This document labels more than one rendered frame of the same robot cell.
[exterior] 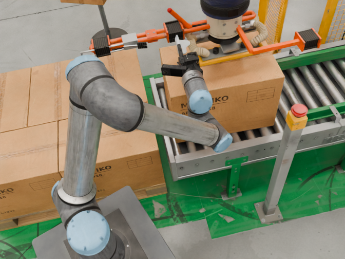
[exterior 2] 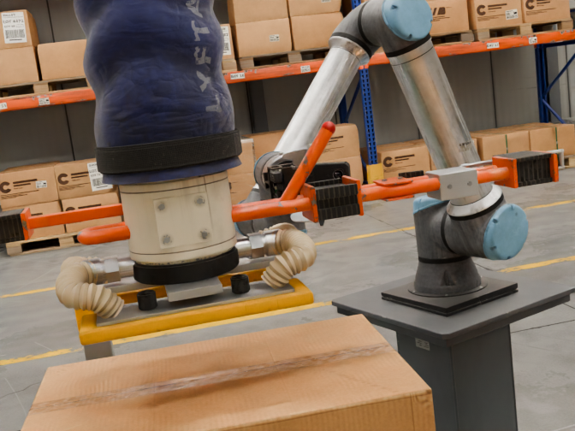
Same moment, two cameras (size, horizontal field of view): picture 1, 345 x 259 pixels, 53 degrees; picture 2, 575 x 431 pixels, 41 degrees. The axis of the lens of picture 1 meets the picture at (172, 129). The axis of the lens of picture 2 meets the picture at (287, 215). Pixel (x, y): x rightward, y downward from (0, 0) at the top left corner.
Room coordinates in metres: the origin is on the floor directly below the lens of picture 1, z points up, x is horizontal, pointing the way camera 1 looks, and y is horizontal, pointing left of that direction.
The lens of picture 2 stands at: (2.66, -0.24, 1.40)
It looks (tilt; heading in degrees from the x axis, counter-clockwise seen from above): 10 degrees down; 176
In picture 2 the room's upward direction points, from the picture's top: 7 degrees counter-clockwise
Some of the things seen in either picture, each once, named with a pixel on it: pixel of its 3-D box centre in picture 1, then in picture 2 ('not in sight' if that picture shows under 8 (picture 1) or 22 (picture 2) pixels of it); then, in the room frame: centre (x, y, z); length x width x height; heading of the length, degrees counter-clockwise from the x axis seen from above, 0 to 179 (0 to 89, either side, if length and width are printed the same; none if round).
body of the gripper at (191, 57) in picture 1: (189, 67); (289, 180); (1.13, -0.11, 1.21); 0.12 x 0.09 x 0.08; 6
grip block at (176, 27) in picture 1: (173, 31); (330, 198); (1.40, -0.07, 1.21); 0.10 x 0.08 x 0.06; 7
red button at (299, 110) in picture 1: (299, 111); not in sight; (0.97, -0.57, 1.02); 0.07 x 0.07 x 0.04
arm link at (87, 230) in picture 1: (91, 235); (443, 222); (0.55, 0.36, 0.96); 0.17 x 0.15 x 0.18; 26
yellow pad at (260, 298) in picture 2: not in sight; (195, 299); (1.53, -0.31, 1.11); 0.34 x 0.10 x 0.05; 97
